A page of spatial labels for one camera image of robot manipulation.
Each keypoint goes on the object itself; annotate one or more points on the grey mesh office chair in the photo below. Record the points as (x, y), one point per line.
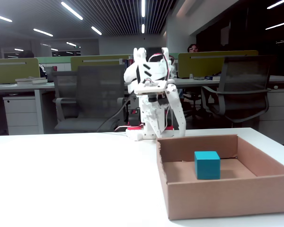
(99, 94)
(66, 85)
(246, 78)

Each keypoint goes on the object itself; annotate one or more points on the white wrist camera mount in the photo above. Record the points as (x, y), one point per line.
(151, 89)

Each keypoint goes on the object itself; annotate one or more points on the white wall notice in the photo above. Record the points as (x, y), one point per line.
(224, 35)

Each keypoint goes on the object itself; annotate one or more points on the blue book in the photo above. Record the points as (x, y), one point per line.
(211, 77)

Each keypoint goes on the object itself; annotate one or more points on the light green desk partition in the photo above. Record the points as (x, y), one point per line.
(54, 59)

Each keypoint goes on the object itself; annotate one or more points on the blue cube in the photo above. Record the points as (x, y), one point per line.
(207, 168)

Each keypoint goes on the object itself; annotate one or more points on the row of upright books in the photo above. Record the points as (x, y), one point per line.
(127, 62)

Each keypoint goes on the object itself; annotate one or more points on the white red robot base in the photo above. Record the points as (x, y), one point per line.
(135, 134)

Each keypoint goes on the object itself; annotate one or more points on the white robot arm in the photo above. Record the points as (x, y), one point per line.
(130, 75)

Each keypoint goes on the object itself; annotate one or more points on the red mug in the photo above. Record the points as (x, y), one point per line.
(55, 68)

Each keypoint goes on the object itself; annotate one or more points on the person with glasses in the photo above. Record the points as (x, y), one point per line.
(193, 48)

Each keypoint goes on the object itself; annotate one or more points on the white ceiling light strip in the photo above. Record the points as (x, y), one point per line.
(71, 44)
(278, 25)
(278, 4)
(1, 17)
(143, 28)
(72, 10)
(143, 8)
(96, 30)
(43, 32)

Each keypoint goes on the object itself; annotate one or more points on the olive desk partition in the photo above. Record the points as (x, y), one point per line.
(94, 58)
(203, 66)
(14, 71)

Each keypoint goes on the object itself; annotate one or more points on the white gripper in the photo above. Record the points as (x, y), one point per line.
(152, 109)

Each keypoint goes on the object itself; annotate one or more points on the person with dark hair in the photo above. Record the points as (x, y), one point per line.
(26, 55)

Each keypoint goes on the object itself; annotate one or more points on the brown cardboard box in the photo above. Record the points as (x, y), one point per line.
(227, 201)

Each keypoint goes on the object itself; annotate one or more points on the stack of books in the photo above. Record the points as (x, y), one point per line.
(33, 81)

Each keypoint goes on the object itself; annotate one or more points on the white drawer cabinet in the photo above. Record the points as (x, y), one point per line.
(21, 113)
(281, 113)

